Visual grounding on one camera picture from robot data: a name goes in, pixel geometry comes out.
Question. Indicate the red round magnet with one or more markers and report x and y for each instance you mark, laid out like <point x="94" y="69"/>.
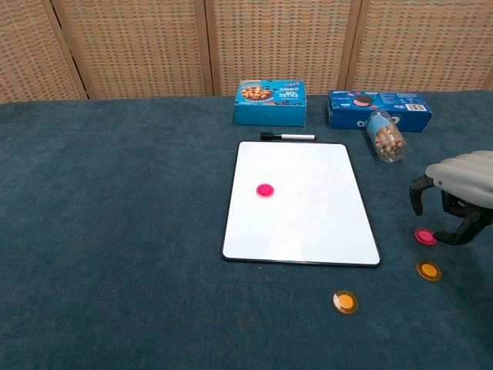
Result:
<point x="423" y="235"/>
<point x="265" y="190"/>

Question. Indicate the dark blue Oreo box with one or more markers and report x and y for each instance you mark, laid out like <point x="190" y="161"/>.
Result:
<point x="346" y="115"/>

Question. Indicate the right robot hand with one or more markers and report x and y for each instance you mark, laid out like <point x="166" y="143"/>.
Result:
<point x="470" y="173"/>

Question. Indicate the yellow round magnet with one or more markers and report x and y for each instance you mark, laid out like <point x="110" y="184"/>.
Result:
<point x="345" y="302"/>
<point x="428" y="270"/>

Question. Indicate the white magnetic whiteboard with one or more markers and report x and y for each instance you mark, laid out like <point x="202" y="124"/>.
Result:
<point x="300" y="216"/>

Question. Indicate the light blue cookie box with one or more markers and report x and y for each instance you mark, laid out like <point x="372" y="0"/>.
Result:
<point x="269" y="109"/>

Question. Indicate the whiteboard marker pen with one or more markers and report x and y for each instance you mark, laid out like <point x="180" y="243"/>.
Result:
<point x="292" y="136"/>

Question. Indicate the clear jar of wafer sticks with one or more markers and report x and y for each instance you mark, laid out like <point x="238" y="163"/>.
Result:
<point x="387" y="142"/>

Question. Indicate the blue table cloth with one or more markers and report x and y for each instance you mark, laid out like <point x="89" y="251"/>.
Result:
<point x="115" y="231"/>

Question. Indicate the woven folding screen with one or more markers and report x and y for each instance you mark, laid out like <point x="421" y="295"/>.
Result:
<point x="154" y="46"/>

